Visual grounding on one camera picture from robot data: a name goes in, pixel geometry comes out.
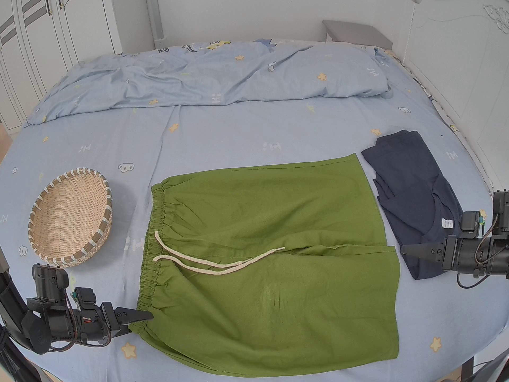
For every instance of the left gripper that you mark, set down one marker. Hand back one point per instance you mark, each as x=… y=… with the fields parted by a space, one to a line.
x=93 y=324

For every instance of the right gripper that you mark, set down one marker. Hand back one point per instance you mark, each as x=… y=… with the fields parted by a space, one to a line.
x=461 y=255

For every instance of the green shorts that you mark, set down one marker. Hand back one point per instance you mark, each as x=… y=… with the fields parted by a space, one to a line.
x=270 y=261

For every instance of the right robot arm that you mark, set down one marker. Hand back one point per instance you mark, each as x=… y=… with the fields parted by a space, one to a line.
x=499 y=249

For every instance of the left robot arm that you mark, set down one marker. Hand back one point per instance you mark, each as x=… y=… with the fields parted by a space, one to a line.
x=35 y=324

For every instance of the dark blue garment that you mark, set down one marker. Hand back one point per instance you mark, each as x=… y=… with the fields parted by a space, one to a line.
x=409 y=189

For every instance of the round woven basket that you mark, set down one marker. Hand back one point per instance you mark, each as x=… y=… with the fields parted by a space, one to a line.
x=69 y=217

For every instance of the bed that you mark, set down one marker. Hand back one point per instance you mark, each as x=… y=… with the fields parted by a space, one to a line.
x=278 y=133

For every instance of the grey bedside table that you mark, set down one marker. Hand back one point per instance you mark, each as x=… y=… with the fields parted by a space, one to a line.
x=356 y=34

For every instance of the pale blue quilt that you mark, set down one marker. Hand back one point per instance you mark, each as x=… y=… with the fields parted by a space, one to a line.
x=222 y=78

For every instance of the white wardrobe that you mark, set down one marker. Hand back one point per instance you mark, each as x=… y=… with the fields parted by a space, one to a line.
x=47 y=34

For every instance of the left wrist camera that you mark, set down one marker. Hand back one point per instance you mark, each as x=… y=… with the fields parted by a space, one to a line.
x=84 y=299

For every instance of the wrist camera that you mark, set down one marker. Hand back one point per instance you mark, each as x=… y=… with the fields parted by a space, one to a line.
x=84 y=299
x=471 y=223

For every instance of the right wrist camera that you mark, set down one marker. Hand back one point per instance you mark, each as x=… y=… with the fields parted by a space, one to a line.
x=471 y=223

